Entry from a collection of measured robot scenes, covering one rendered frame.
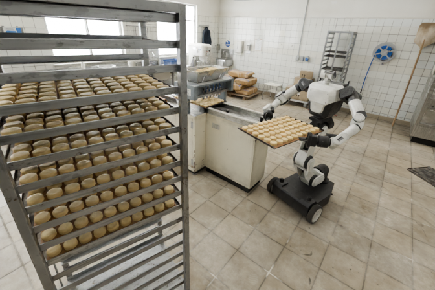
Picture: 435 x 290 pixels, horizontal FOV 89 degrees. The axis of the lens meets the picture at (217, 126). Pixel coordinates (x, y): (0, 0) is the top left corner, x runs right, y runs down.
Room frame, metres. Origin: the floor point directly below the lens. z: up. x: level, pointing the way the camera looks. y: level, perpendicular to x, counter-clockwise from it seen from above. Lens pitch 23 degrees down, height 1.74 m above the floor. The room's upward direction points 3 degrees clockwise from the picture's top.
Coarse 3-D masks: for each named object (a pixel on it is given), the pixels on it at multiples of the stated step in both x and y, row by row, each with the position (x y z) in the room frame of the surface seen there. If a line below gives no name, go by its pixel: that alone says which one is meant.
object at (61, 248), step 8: (168, 200) 0.94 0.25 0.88; (152, 208) 0.88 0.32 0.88; (160, 208) 0.88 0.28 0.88; (168, 208) 0.90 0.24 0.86; (128, 216) 0.82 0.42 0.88; (136, 216) 0.82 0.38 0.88; (144, 216) 0.84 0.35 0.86; (112, 224) 0.77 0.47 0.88; (120, 224) 0.78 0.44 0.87; (128, 224) 0.78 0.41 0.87; (88, 232) 0.72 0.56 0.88; (96, 232) 0.72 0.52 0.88; (104, 232) 0.73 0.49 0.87; (112, 232) 0.74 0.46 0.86; (72, 240) 0.67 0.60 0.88; (80, 240) 0.68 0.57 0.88; (88, 240) 0.68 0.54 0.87; (56, 248) 0.63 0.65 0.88; (64, 248) 0.65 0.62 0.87; (72, 248) 0.65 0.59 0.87; (48, 256) 0.61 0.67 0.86
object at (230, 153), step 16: (208, 128) 2.45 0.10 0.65; (224, 128) 2.30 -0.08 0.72; (208, 144) 2.44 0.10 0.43; (224, 144) 2.30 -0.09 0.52; (240, 144) 2.16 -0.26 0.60; (256, 144) 2.08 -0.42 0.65; (208, 160) 2.44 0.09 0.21; (224, 160) 2.29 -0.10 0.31; (240, 160) 2.15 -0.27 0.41; (256, 160) 2.11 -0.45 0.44; (224, 176) 2.31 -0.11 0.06; (240, 176) 2.13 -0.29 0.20; (256, 176) 2.16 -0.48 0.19
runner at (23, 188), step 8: (176, 144) 0.91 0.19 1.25; (152, 152) 0.84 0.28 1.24; (160, 152) 0.86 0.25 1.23; (168, 152) 0.88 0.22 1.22; (120, 160) 0.76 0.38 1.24; (128, 160) 0.78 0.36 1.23; (136, 160) 0.80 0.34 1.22; (88, 168) 0.69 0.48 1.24; (96, 168) 0.71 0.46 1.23; (104, 168) 0.72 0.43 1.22; (56, 176) 0.64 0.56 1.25; (64, 176) 0.65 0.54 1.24; (72, 176) 0.66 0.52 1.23; (80, 176) 0.68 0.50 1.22; (24, 184) 0.58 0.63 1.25; (32, 184) 0.60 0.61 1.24; (40, 184) 0.61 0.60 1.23; (48, 184) 0.62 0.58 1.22; (24, 192) 0.58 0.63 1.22
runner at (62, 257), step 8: (176, 208) 0.90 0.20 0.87; (152, 216) 0.82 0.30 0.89; (160, 216) 0.84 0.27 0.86; (136, 224) 0.78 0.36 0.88; (144, 224) 0.80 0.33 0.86; (120, 232) 0.73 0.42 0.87; (96, 240) 0.68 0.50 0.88; (104, 240) 0.69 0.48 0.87; (80, 248) 0.64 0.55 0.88; (88, 248) 0.66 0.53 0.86; (56, 256) 0.59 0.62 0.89; (64, 256) 0.61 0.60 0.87; (48, 264) 0.57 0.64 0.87
